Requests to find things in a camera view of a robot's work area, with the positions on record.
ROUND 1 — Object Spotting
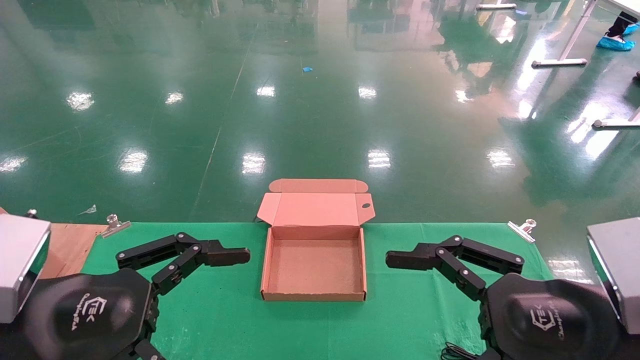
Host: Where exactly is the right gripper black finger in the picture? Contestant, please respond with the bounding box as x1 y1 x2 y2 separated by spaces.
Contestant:
385 235 526 302

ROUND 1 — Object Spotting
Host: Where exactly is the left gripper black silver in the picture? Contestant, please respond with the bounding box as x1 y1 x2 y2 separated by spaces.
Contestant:
21 268 167 360

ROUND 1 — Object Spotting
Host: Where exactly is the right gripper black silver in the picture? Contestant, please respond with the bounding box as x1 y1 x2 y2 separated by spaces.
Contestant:
475 272 624 360

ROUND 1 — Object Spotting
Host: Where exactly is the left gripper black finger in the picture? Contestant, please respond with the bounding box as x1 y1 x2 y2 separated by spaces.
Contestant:
115 232 251 297

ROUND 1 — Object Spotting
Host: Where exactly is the open brown cardboard box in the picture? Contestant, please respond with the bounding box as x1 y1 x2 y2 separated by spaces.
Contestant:
256 178 376 302

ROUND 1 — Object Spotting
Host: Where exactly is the green table cloth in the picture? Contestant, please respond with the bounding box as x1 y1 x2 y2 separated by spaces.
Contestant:
80 222 555 360

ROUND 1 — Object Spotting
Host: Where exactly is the metal binder clip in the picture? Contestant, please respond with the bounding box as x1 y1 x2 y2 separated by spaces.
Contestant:
100 214 132 239
507 218 538 244

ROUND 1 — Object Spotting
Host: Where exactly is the right wrist silver housing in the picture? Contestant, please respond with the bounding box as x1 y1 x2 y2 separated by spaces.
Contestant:
586 217 640 336

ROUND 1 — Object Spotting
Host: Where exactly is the white table leg with foot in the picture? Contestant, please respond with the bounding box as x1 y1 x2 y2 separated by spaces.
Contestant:
531 0 599 69

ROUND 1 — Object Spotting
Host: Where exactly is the dark trouser leg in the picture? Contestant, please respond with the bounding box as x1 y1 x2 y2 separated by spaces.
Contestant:
606 11 640 38

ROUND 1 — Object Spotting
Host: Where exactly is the white table top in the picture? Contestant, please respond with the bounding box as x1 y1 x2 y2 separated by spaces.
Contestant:
600 0 640 17

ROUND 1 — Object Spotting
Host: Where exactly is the thin black cable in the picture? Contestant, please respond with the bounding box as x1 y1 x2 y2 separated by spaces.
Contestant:
440 341 483 360

